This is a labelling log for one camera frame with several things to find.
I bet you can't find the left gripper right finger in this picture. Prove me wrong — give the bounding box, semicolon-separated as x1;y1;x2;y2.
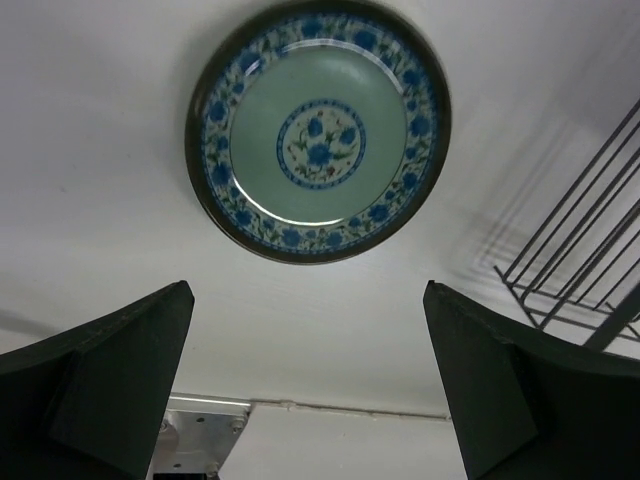
423;281;639;479

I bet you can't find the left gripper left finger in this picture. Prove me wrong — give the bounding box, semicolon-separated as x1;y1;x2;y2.
1;281;195;479

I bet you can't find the blue floral green plate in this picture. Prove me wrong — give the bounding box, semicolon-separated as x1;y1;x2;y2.
184;1;452;265

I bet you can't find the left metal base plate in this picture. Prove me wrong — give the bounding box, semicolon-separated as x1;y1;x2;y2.
147;393;252;479

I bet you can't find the grey wire dish rack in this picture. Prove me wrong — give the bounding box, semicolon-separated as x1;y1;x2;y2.
494;103;639;357

